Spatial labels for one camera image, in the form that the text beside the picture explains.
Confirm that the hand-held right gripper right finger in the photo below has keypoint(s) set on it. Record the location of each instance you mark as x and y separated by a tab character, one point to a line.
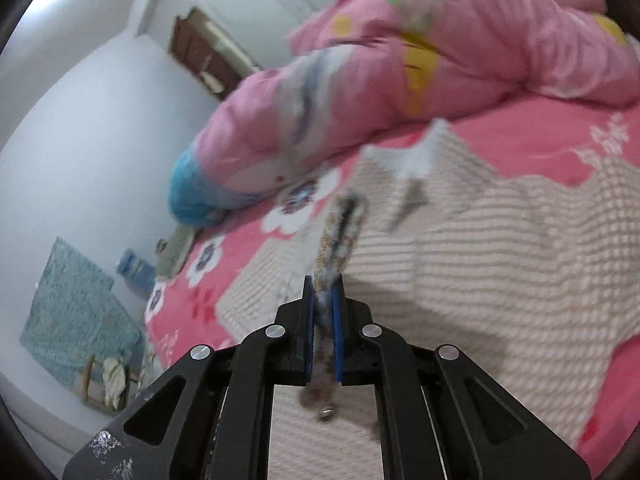
340	332

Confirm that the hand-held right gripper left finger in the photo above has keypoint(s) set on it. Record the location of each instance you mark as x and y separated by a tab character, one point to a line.
308	332

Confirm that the beige white checked sweater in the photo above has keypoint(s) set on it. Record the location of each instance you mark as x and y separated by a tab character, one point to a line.
475	260

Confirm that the grey-green patterned mat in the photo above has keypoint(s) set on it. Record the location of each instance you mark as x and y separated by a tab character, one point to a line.
175	252

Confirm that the blue bottle pack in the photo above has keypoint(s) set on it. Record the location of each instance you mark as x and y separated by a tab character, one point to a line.
135	272

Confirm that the wooden stool with cloth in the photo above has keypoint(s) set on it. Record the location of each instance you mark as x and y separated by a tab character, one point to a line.
112	377

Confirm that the teal patterned cloth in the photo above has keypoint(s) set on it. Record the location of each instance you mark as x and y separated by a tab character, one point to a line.
75	305

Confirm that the pink floral bed blanket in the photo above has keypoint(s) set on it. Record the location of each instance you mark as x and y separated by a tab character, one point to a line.
525	135

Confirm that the brown wooden door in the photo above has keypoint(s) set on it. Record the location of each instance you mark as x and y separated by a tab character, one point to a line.
192	45

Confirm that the pink printed quilt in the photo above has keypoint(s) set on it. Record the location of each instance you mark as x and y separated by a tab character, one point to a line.
475	50

